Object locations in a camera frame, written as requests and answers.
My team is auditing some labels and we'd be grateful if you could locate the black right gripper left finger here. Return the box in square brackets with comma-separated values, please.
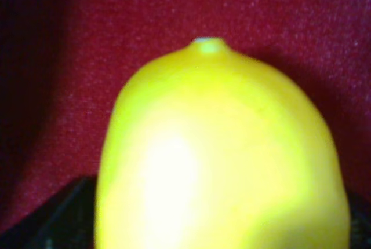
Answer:
[1, 175, 97, 248]

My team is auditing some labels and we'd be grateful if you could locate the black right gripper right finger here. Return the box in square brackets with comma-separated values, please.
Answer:
[348, 198, 370, 249]

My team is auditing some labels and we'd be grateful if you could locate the yellow toy mango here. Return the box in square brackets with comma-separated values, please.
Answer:
[94, 38, 350, 248]

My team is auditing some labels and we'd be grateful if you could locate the red table cloth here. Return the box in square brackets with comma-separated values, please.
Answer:
[1, 0, 370, 248]

